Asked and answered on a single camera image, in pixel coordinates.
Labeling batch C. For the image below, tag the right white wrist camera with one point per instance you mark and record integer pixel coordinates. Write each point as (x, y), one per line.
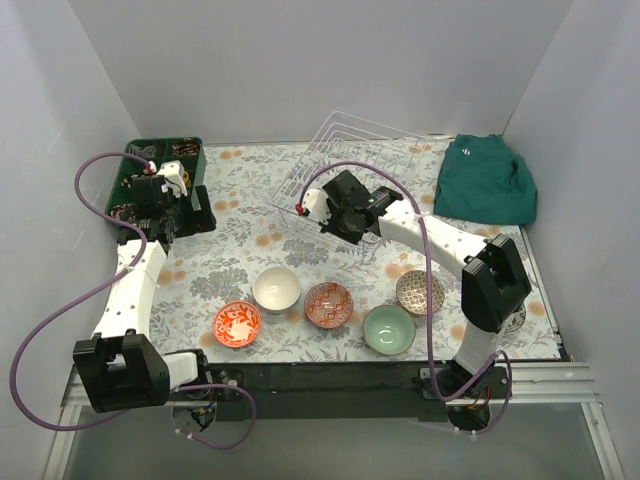
(314, 206)

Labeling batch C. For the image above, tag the green compartment tray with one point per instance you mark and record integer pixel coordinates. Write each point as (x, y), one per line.
(194, 167)

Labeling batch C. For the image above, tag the grey rolled cloth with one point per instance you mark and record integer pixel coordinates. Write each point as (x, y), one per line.
(143, 149)

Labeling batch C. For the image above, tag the dark floral rolled tie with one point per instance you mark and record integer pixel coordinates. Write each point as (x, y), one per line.
(122, 211)

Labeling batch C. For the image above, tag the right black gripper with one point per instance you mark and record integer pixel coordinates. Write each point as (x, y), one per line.
(341, 187)

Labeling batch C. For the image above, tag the green folded cloth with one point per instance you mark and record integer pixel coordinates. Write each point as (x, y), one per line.
(482, 180)

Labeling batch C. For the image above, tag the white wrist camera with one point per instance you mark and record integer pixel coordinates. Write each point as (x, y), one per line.
(172, 177)
(314, 206)

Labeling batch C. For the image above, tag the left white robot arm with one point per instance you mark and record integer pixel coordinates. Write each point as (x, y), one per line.
(118, 366)

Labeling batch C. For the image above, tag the red patterned bowl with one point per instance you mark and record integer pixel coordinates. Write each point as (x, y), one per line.
(328, 305)

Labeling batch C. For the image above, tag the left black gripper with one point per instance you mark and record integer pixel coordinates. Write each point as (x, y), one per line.
(201, 211)

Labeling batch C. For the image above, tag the aluminium frame rail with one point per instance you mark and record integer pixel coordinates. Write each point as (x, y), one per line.
(544, 382)

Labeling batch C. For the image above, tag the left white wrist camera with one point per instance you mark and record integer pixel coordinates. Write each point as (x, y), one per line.
(172, 177)

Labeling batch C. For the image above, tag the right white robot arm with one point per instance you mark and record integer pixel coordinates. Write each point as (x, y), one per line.
(494, 282)

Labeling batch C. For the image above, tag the brown geometric patterned bowl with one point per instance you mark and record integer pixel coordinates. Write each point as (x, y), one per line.
(411, 292)

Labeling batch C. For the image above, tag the mint green bowl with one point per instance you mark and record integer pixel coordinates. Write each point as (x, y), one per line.
(389, 330)

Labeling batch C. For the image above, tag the blue white patterned bowl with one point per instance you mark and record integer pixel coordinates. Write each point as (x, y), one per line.
(517, 319)

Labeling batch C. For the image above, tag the orange floral bowl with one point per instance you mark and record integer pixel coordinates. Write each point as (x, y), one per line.
(237, 324)

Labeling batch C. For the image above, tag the brown patterned rolled tie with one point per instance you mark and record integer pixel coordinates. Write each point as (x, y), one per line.
(186, 147)

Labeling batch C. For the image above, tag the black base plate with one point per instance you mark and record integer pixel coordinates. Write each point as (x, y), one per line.
(468, 414)

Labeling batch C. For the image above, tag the black white rolled tie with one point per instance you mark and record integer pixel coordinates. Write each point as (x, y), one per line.
(127, 182)

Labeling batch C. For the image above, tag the floral table mat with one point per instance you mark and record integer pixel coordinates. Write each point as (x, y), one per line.
(206, 271)

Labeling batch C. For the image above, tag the plain white bowl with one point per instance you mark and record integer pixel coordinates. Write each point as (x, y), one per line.
(276, 289)

